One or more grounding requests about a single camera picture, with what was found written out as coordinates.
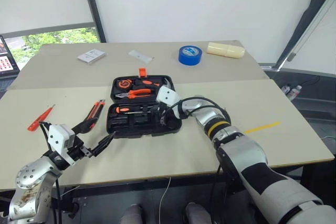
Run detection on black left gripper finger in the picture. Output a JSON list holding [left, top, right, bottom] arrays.
[[71, 118, 98, 137], [90, 132, 116, 158]]

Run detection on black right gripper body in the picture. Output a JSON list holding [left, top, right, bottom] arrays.
[[158, 103, 171, 125]]

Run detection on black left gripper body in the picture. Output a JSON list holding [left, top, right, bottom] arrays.
[[66, 134, 93, 162]]

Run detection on black plastic tool case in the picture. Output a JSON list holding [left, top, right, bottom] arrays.
[[106, 74, 183, 139]]

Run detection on cream cylindrical case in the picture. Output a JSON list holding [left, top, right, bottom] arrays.
[[206, 41, 246, 60]]

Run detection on red black utility knife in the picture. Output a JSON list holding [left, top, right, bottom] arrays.
[[83, 99, 107, 131]]

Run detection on orange black claw hammer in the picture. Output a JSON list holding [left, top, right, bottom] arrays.
[[133, 76, 174, 90]]

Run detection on orange black screwdriver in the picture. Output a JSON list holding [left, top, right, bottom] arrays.
[[114, 105, 156, 115]]

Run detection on orange test pen screwdriver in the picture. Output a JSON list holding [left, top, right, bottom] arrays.
[[27, 104, 56, 132]]

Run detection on orange black tape measure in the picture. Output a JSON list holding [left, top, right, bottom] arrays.
[[117, 79, 136, 89]]

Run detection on clear plastic bag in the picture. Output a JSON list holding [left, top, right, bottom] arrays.
[[128, 49, 155, 64]]

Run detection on blue tape roll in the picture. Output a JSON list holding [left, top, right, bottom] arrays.
[[178, 45, 203, 67]]

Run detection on white card box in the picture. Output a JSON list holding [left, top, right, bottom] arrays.
[[77, 48, 107, 66]]

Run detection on grey rounded shape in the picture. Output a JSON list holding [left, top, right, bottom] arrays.
[[120, 204, 144, 224], [185, 202, 212, 224]]

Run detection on yellow tape strip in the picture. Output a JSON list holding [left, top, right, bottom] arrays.
[[243, 121, 281, 134]]

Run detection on open laptop computer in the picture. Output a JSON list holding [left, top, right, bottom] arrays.
[[0, 35, 21, 92]]

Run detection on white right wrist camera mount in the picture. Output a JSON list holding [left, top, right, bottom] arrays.
[[155, 86, 181, 110]]

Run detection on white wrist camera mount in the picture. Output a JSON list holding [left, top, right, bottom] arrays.
[[48, 123, 77, 166], [155, 86, 181, 110]]

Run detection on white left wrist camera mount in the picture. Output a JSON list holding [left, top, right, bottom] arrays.
[[48, 123, 77, 166]]

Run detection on orange handled pliers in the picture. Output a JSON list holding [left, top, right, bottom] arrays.
[[114, 88, 152, 101]]

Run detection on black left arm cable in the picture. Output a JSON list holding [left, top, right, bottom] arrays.
[[38, 121, 64, 224]]

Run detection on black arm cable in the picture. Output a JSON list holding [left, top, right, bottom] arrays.
[[167, 96, 232, 131], [38, 121, 64, 224]]

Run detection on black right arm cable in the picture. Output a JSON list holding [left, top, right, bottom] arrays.
[[167, 96, 232, 131]]

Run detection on white hanging cable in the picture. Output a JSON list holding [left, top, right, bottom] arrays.
[[160, 176, 172, 224]]

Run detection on dark window frame post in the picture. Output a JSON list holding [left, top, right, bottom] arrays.
[[79, 0, 108, 44]]

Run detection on dark slanted frame beam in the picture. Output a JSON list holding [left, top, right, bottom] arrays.
[[275, 0, 336, 70]]

